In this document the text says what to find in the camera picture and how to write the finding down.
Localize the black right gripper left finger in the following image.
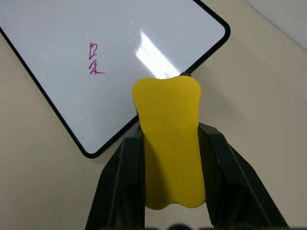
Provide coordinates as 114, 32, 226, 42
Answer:
84, 123, 146, 230

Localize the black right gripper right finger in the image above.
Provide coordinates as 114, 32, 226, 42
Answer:
198, 122, 288, 228

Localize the black-framed whiteboard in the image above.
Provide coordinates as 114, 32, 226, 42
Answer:
0, 0, 231, 159

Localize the yellow whiteboard eraser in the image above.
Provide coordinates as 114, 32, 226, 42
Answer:
131, 71, 206, 211

